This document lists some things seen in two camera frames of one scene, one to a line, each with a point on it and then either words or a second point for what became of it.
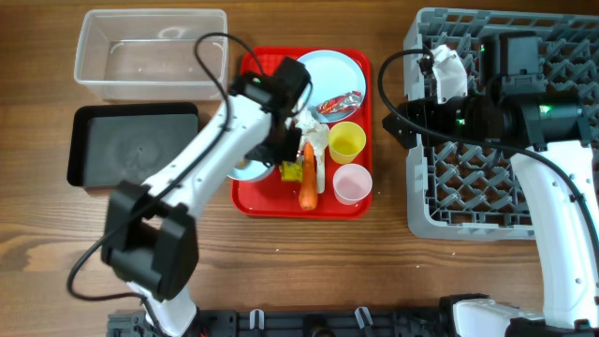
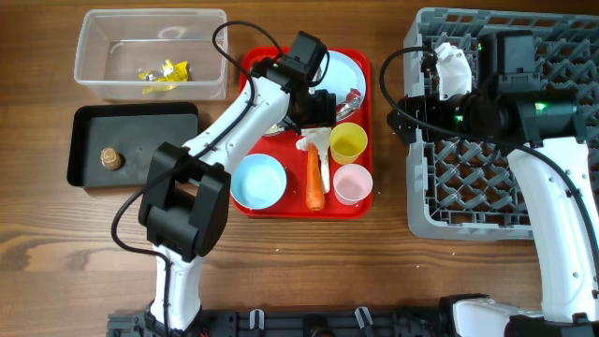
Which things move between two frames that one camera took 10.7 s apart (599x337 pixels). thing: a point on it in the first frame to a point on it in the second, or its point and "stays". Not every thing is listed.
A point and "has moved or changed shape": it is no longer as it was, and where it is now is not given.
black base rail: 295,322 stays
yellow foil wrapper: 291,171 to 170,72
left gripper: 288,151 to 325,110
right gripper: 426,109 stays
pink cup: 352,183 stays
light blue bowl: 255,169 has moved or changed shape
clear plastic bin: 150,53 stays
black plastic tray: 111,143 stays
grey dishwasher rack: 474,191 stays
